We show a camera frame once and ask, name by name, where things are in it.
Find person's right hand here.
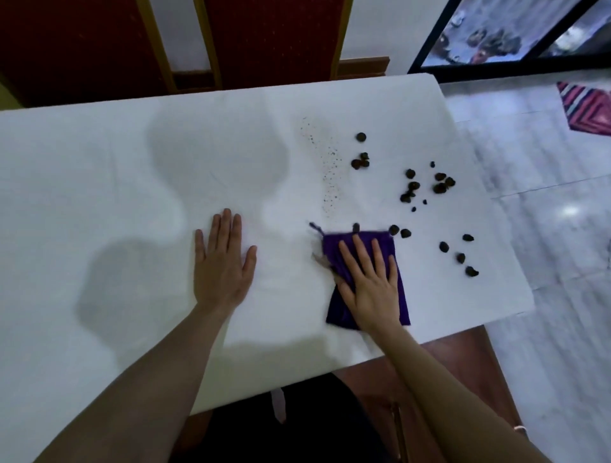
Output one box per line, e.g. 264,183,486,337
334,234,402,332

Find person's left hand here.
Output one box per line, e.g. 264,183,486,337
193,208,257,313

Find purple drawstring cloth pouch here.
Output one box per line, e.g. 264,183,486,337
309,222,411,331

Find person's left forearm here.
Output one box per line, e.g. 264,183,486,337
34,301,238,463

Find person's right forearm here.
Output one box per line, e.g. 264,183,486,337
367,323,553,463

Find scattered dark brown pebbles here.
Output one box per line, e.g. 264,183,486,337
351,132,480,279

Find trail of small brown crumbs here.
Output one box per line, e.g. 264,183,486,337
299,116,342,216

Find white tablecloth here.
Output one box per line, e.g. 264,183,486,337
0,73,537,463

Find person's black trousers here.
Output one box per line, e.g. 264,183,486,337
169,371,399,463

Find wooden baseboard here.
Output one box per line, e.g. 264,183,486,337
336,57,390,80

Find striped pink patterned rug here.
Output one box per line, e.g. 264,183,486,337
556,80,611,137

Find black framed glass door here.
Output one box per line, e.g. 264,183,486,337
407,0,611,85

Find red chair with gold frame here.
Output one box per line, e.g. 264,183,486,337
193,0,355,92
0,0,178,108

